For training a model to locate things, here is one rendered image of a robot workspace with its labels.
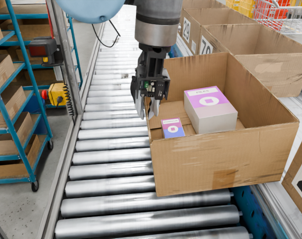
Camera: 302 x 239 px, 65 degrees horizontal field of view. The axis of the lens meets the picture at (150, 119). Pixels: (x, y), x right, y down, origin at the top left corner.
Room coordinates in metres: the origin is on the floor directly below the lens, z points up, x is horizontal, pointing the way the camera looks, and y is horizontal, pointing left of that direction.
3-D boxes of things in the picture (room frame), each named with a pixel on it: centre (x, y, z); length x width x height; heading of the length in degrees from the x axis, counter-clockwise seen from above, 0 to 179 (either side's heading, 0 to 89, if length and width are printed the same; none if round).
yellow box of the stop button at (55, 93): (0.83, 0.38, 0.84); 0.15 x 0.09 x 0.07; 6
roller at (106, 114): (0.88, 0.05, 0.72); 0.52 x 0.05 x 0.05; 96
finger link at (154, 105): (0.51, -0.01, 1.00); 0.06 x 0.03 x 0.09; 6
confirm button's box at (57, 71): (0.87, 0.36, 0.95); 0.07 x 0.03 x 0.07; 6
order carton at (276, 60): (0.95, -0.40, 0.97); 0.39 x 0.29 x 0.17; 6
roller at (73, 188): (0.49, 0.02, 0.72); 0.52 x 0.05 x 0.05; 96
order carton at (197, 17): (1.35, -0.36, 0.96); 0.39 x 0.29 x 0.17; 5
